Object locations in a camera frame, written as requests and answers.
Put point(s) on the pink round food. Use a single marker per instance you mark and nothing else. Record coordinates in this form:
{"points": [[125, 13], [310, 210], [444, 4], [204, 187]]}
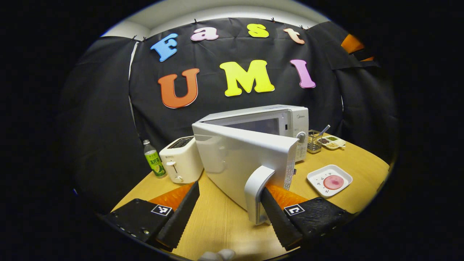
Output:
{"points": [[333, 182]]}

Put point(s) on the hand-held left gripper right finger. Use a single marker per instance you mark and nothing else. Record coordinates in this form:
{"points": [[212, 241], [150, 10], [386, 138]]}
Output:
{"points": [[279, 221]]}

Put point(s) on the white square plate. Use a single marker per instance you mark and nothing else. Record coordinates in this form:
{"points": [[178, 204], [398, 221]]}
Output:
{"points": [[319, 177]]}

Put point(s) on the white toaster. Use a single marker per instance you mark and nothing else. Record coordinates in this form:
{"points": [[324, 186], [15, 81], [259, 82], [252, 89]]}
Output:
{"points": [[181, 159]]}

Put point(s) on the white microwave oven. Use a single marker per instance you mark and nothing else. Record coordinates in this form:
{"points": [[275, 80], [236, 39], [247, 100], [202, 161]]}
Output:
{"points": [[239, 159]]}

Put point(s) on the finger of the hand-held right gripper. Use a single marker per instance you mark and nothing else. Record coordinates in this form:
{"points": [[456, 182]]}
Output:
{"points": [[366, 59], [351, 44]]}

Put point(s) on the white divided grain dish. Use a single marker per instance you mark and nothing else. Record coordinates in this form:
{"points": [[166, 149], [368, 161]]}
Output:
{"points": [[333, 143]]}

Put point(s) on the green drink bottle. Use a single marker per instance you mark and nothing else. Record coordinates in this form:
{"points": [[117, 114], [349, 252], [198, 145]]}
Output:
{"points": [[156, 163]]}

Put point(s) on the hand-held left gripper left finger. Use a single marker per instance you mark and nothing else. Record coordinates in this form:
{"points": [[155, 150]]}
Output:
{"points": [[181, 217]]}

